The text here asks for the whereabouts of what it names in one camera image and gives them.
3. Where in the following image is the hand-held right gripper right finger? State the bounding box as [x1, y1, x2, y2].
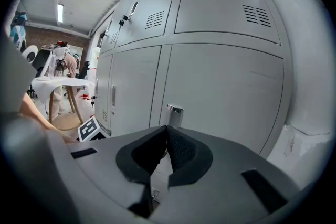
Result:
[153, 125, 300, 224]

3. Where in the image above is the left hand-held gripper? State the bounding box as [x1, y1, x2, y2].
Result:
[77, 115, 107, 143]

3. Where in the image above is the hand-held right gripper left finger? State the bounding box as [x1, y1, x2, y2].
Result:
[67, 125, 169, 219]

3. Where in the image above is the grey metal locker door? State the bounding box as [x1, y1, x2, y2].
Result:
[109, 45, 162, 137]

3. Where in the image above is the person's left forearm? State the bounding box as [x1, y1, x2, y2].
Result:
[19, 91, 79, 144]

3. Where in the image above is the white round table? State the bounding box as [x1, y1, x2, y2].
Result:
[31, 76, 95, 103]

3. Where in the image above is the grey metal locker unit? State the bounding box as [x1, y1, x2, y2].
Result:
[90, 0, 293, 158]

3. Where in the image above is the ceiling strip light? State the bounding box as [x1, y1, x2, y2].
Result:
[57, 3, 65, 24]

